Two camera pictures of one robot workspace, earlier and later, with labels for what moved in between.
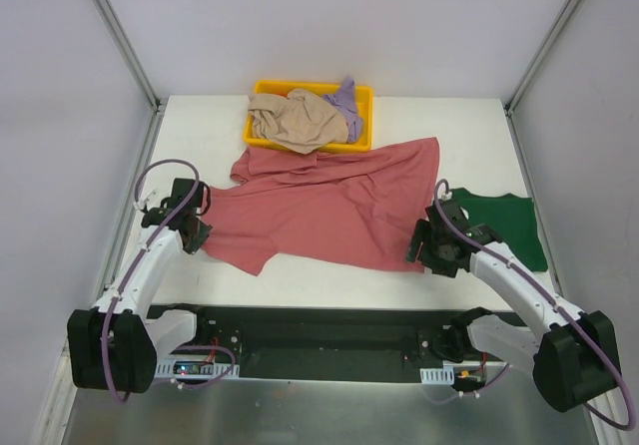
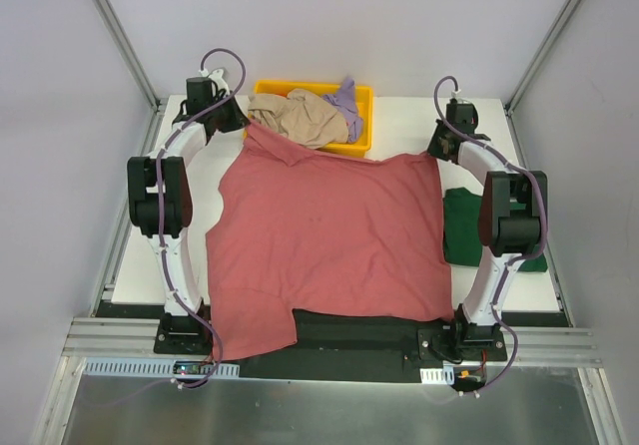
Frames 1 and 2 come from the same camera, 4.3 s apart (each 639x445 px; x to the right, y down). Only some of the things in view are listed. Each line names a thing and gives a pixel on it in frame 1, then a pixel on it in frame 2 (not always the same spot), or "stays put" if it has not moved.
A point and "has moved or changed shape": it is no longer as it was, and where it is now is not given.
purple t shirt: [345, 102] stays put
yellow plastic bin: [364, 100] stays put
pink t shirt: [357, 206] has moved or changed shape
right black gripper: [421, 247] -> [440, 142]
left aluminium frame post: [105, 8] stays put
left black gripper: [198, 232] -> [232, 117]
